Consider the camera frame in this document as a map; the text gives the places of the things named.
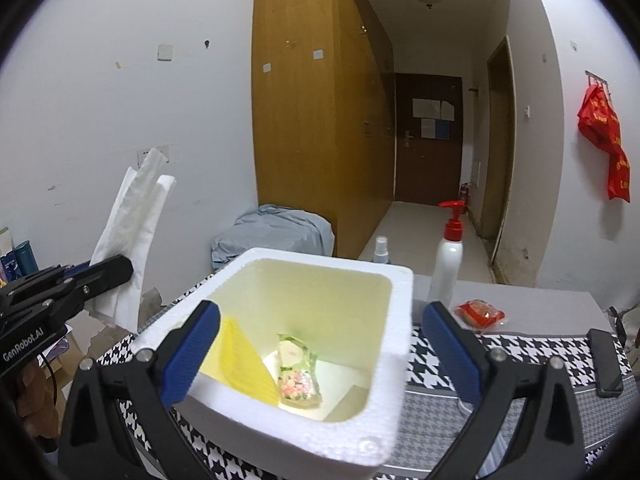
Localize green snack packet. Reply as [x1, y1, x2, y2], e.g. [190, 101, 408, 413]
[277, 334, 322, 410]

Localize person's left hand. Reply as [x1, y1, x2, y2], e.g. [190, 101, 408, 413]
[16, 361, 60, 439]

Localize red snack packet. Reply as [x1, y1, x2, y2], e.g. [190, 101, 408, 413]
[454, 299, 506, 332]

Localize yellow sponge sheet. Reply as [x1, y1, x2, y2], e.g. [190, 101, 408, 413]
[200, 316, 280, 406]

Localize white pump bottle red top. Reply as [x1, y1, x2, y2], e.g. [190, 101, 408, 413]
[427, 200, 466, 308]

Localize white styrofoam box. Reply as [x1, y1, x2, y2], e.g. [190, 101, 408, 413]
[132, 248, 413, 479]

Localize small clear spray bottle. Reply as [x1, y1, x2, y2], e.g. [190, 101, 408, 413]
[373, 235, 390, 264]

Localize houndstooth table cloth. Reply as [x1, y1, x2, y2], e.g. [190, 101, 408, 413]
[94, 326, 637, 480]

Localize black smartphone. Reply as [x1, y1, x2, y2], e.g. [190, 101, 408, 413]
[587, 328, 624, 398]

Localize grey blue cloth pile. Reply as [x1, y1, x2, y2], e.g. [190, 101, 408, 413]
[210, 204, 335, 272]

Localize red fire extinguisher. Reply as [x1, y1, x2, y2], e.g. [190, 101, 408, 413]
[459, 182, 471, 214]

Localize dark brown door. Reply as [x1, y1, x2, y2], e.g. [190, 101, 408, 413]
[395, 73, 463, 206]

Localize red hanging bag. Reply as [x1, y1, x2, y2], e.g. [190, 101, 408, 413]
[577, 84, 631, 203]

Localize wooden wardrobe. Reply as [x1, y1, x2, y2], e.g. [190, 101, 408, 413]
[252, 0, 395, 258]

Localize side wooden door frame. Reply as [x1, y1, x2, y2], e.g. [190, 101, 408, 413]
[480, 37, 515, 268]

